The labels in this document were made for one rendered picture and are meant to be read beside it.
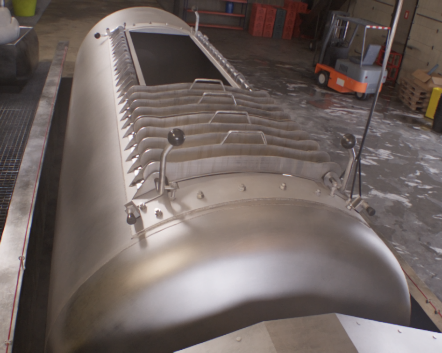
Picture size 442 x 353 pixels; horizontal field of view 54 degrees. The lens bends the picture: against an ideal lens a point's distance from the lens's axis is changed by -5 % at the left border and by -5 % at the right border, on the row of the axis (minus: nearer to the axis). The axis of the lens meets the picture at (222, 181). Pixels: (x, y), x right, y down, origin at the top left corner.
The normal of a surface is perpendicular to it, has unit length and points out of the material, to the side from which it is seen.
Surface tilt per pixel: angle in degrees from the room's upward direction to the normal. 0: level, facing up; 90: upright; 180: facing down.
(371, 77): 90
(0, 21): 77
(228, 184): 9
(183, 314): 71
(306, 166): 90
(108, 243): 42
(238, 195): 7
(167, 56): 97
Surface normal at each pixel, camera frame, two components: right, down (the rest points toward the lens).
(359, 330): 0.47, -0.81
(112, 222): -0.51, -0.66
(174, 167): 0.25, 0.50
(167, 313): 0.05, 0.18
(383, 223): 0.13, -0.87
